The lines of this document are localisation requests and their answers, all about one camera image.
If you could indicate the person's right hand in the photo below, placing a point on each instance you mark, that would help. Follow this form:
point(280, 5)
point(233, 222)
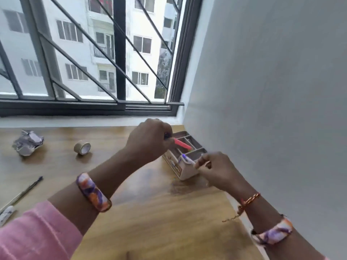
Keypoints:
point(219, 173)

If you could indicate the person's left hand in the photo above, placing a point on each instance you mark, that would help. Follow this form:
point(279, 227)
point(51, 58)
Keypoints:
point(147, 140)

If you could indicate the purple blue pen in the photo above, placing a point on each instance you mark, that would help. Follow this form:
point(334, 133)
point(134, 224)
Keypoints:
point(189, 160)

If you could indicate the pink desk organizer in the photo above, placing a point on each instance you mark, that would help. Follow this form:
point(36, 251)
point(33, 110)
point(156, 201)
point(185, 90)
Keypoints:
point(184, 171)

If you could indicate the pink pen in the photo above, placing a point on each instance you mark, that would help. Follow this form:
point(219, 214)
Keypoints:
point(183, 144)

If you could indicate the brown tape roll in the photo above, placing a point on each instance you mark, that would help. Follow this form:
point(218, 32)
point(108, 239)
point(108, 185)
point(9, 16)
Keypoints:
point(80, 147)

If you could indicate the paper ball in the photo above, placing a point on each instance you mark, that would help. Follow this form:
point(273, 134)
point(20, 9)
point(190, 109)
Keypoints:
point(27, 143)

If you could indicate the silver blue capped pen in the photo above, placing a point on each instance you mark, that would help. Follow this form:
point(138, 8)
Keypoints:
point(24, 190)

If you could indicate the short white marker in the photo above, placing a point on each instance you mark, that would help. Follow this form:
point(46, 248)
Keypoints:
point(6, 215)

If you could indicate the person's right forearm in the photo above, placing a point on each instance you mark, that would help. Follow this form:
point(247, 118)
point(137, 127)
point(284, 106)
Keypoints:
point(271, 219)

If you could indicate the person's left forearm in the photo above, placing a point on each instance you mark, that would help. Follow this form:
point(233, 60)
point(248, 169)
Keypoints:
point(108, 181)

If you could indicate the patterned left wrist bangle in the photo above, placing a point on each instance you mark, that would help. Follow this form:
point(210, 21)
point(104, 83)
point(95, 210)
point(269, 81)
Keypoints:
point(93, 192)

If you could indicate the patterned wrist bangle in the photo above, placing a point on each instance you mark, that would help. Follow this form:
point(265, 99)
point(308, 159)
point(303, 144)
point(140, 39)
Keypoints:
point(273, 232)
point(93, 192)

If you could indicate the patterned right wrist bangle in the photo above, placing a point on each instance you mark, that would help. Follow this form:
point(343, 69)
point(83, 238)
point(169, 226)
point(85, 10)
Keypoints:
point(273, 232)

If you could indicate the black framed grille window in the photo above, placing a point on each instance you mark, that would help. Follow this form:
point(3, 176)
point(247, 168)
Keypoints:
point(119, 51)

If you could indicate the pink left sleeve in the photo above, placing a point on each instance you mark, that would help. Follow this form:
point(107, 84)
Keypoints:
point(35, 235)

